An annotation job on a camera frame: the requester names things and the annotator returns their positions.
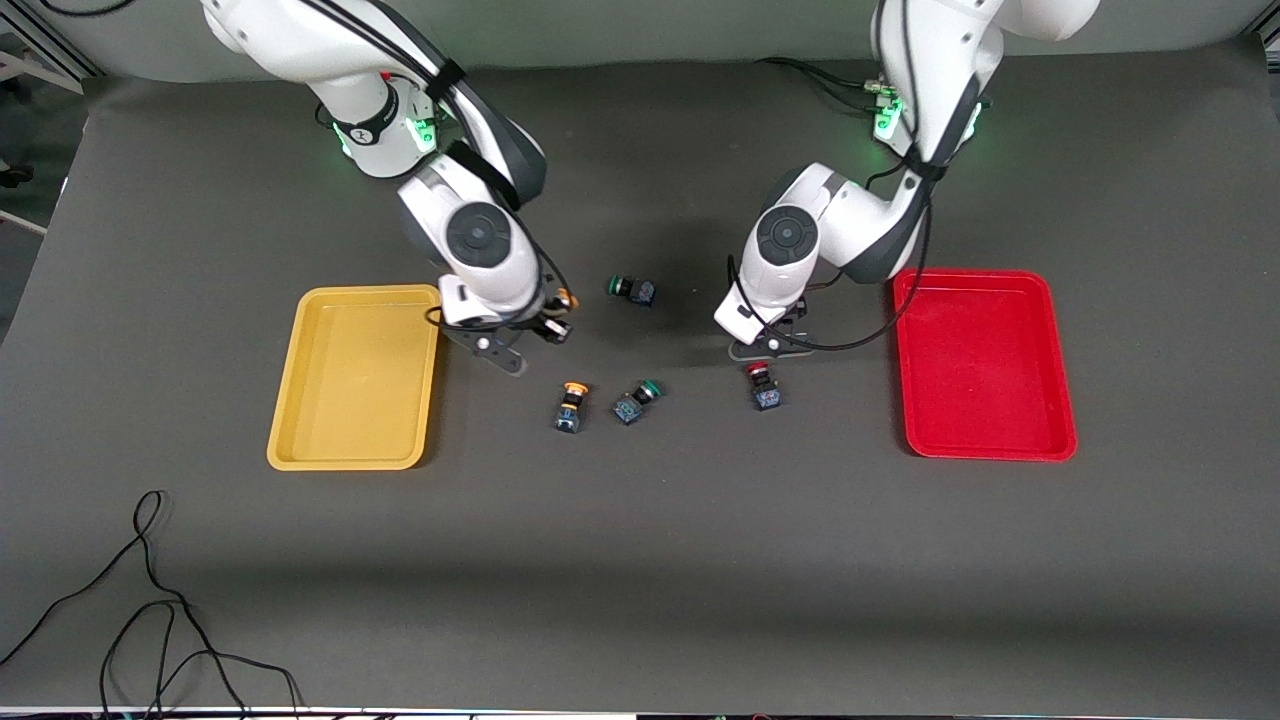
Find yellow push button switch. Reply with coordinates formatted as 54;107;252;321
554;381;590;435
540;287;582;347

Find red push button switch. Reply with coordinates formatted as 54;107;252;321
746;361;784;412

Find yellow plastic tray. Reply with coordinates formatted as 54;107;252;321
266;284;444;472

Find red plastic tray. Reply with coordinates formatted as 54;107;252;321
892;268;1079;463

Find dark grey table cloth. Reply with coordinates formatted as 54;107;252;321
0;40;1280;717

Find left arm black wrist cable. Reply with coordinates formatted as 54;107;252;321
725;0;991;354

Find arm black wrist cable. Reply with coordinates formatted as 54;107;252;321
300;0;576;331
725;0;991;354

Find right arm black wrist cable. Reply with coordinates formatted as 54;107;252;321
300;0;576;331

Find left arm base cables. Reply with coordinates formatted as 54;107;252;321
757;57;906;116

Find loose black cable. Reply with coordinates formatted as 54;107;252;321
0;489;303;720

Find aluminium frame profile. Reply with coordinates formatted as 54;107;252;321
0;25;96;96

